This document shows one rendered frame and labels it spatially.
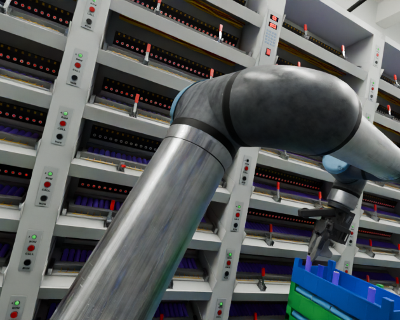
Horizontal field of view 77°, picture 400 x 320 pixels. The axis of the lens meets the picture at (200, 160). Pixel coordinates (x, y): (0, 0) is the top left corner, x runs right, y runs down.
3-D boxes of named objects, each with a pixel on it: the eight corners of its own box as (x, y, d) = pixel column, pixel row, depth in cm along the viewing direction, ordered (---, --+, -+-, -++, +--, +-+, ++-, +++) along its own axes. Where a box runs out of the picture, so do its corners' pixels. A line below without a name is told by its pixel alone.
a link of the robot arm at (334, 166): (363, 142, 73) (373, 159, 81) (322, 143, 82) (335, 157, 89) (357, 173, 71) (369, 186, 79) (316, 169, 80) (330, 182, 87)
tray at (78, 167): (227, 203, 105) (235, 183, 102) (67, 175, 82) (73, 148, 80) (211, 183, 123) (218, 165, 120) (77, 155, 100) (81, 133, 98)
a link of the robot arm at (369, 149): (326, 21, 25) (425, 150, 70) (232, 54, 35) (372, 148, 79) (312, 134, 24) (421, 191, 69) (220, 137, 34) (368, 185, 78)
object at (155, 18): (253, 70, 110) (265, 37, 106) (108, 8, 87) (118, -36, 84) (233, 68, 128) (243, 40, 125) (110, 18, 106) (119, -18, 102)
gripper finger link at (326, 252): (328, 270, 82) (339, 244, 83) (311, 261, 82) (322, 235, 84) (324, 268, 85) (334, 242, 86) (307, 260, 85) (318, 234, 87)
